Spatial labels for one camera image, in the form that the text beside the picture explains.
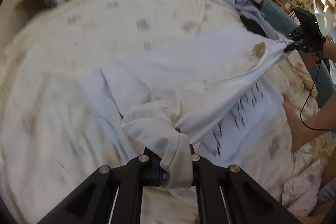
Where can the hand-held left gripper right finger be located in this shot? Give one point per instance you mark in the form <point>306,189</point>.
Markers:
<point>195,169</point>

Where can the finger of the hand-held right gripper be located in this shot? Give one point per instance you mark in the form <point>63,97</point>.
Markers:
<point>296,37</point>
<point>295,47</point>

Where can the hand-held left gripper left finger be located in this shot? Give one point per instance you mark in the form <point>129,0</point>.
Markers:
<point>152,174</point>

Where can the black garment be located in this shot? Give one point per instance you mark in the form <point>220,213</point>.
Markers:
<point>253,26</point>

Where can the blue-grey shirt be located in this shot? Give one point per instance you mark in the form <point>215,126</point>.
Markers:
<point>249,10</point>

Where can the white printed T-shirt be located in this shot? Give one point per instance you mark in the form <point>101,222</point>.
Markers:
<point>183,77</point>

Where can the person's right forearm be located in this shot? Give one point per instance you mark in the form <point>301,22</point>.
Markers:
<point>331,50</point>

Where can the person's foot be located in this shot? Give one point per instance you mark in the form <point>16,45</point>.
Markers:
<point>291,119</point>

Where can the pale floral cloth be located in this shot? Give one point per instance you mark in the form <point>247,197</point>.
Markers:
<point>302,187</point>

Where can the cream bear print duvet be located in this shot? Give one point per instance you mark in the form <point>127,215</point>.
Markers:
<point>65,56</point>

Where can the teal padded bed frame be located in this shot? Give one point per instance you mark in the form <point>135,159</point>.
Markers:
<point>278,16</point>

